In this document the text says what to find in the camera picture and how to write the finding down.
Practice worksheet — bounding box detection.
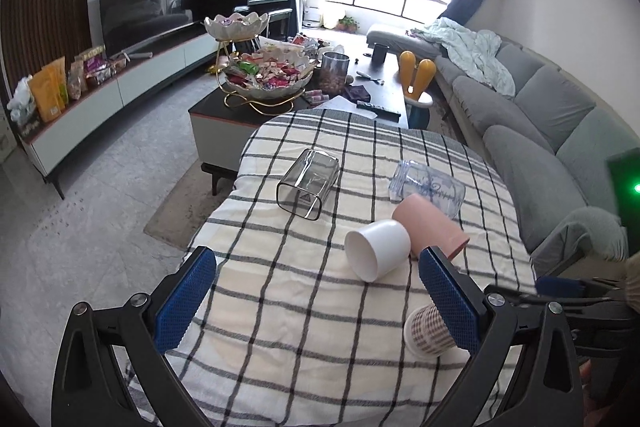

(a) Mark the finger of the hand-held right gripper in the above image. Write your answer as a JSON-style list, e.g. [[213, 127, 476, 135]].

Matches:
[[536, 276, 632, 309]]

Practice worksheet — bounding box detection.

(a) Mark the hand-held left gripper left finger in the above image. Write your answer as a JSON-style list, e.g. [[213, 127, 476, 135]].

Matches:
[[51, 246, 221, 427]]

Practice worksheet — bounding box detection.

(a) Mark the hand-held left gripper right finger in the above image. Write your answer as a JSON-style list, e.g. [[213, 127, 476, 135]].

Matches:
[[418, 246, 587, 427]]

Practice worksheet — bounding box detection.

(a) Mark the person's right forearm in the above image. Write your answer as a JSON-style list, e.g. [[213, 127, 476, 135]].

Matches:
[[623, 253, 640, 309]]

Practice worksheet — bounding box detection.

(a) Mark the patterned paper cup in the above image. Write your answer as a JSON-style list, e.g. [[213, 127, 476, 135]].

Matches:
[[403, 304, 459, 358]]

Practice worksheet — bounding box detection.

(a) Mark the pink cup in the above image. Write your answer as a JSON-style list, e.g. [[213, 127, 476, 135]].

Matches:
[[391, 193, 470, 261]]

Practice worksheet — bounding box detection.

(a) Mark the white cup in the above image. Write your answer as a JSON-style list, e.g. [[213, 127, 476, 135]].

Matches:
[[344, 218, 412, 283]]

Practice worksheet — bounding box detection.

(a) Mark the square grey glass cup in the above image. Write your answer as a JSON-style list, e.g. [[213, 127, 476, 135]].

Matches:
[[276, 148, 341, 222]]

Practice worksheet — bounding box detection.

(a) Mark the beige rug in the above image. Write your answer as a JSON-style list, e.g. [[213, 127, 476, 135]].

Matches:
[[143, 146, 242, 251]]

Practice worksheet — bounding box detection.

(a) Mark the checked white tablecloth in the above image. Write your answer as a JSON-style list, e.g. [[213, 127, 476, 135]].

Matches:
[[125, 109, 540, 427]]

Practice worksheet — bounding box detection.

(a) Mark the grey sofa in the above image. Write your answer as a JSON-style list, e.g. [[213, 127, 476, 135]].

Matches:
[[366, 22, 632, 279]]

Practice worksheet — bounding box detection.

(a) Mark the clear plastic bottle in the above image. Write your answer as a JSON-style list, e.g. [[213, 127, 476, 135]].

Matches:
[[388, 159, 467, 219]]

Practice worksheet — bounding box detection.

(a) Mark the dark-topped coffee table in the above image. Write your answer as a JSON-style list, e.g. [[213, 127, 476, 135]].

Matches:
[[188, 38, 412, 196]]

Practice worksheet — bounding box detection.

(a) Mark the pale green blanket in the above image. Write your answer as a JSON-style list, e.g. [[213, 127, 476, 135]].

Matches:
[[414, 17, 517, 98]]

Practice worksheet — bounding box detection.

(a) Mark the black remote control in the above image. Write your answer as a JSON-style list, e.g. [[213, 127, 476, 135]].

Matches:
[[355, 101, 402, 118]]

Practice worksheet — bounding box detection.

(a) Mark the yellow bunny-ear chair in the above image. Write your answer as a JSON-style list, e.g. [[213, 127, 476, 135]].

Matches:
[[398, 50, 437, 130]]

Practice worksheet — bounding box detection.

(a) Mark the white television cabinet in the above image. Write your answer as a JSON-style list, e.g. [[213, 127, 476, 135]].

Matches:
[[7, 26, 222, 200]]

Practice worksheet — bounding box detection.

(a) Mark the two-tier white snack bowl stand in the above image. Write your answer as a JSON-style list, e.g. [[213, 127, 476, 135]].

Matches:
[[203, 11, 320, 116]]

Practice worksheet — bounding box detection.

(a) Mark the row of snack packets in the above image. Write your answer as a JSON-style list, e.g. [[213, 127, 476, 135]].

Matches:
[[65, 46, 129, 101]]

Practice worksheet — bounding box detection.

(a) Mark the orange snack bag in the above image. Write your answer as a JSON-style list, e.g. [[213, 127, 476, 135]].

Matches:
[[28, 56, 69, 123]]

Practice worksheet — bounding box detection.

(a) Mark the glass jar of nuts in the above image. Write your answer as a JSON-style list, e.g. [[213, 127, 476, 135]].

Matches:
[[320, 51, 351, 94]]

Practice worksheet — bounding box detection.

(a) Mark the white plush toy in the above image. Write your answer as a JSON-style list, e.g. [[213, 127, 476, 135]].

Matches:
[[7, 76, 39, 124]]

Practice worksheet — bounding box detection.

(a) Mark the flat screen television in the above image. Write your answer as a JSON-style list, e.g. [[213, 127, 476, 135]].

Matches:
[[98, 0, 202, 58]]

